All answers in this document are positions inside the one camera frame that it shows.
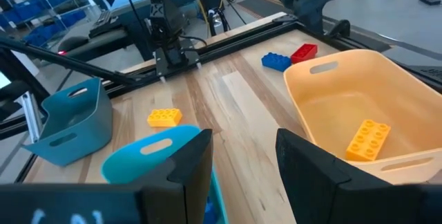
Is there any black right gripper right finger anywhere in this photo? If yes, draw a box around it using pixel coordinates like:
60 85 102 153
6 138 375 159
275 128 395 224

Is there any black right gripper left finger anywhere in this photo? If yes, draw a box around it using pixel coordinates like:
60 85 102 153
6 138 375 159
139 129 214 224

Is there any blue plastic building block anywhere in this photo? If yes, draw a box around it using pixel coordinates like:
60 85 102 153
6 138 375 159
260 51 293 73
203 196 219 224

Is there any yellow plastic building block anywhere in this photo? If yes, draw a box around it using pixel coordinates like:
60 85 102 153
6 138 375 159
345 119 392 163
146 107 184 129

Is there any red plastic building block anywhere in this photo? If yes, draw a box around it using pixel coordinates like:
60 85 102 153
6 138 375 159
290 43 319 65

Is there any teal plastic bin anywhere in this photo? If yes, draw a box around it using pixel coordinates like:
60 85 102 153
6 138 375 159
100 124 229 224

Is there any orange plastic bin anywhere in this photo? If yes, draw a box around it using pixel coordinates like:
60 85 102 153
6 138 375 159
283 48 442 186

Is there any slate blue plastic bin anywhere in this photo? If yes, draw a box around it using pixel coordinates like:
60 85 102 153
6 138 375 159
21 77 114 167

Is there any black desk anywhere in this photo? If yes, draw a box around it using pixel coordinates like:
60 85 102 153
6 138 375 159
57 8 156 66

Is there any black perforated computer case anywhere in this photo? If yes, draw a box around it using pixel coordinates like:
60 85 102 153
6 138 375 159
409 64 442 92

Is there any silver aluminium extrusion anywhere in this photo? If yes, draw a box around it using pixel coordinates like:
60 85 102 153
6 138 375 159
20 91 44 145

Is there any black computer mouse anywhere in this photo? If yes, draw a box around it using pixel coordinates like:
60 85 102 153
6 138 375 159
57 36 90 54

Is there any black keyboard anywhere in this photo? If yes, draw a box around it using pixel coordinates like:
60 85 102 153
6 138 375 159
88 9 120 39

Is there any black hazard-striped floor mat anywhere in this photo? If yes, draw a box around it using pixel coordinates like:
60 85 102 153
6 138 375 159
238 0 287 19

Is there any clear shelving rack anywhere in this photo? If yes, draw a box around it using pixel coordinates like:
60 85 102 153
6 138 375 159
0 0 90 48

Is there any black cable clamp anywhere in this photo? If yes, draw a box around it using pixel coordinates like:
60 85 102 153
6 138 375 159
326 19 352 40

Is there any black cable bundle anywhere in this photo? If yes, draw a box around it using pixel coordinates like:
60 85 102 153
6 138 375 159
206 8 231 33

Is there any yellow floor cable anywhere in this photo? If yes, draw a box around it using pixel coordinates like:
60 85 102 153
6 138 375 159
198 0 210 24

